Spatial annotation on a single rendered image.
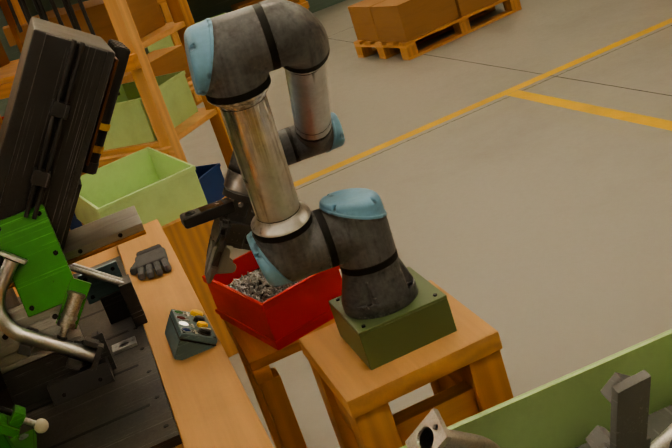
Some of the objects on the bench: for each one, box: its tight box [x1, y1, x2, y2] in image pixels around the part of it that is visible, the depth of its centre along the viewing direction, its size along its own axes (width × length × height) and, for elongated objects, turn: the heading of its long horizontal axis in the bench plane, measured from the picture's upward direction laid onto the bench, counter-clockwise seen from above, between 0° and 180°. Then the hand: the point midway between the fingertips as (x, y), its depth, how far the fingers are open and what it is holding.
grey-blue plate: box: [77, 260, 131, 324], centre depth 234 cm, size 10×2×14 cm, turn 147°
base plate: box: [0, 256, 182, 448], centre depth 226 cm, size 42×110×2 cm, turn 57°
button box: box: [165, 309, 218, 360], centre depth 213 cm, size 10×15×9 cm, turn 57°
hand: (206, 277), depth 217 cm, fingers closed
